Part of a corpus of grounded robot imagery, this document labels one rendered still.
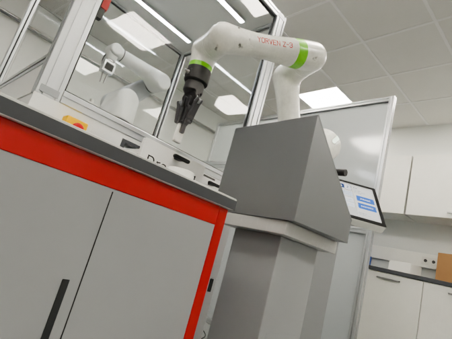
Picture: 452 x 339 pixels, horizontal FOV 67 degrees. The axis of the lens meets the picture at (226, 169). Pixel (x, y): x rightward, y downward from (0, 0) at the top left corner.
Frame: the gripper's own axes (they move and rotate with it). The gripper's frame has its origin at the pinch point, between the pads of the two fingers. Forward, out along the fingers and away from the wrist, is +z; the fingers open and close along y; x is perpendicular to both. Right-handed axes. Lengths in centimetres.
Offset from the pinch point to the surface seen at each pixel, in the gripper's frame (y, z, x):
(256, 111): -18, -38, 54
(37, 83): -17.1, 2.3, -44.0
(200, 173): -1.1, 9.7, 15.7
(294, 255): 42, 31, 26
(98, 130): -16.9, 7.6, -21.0
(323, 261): 12, 27, 100
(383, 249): -55, -18, 364
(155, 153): -1.0, 10.3, -5.8
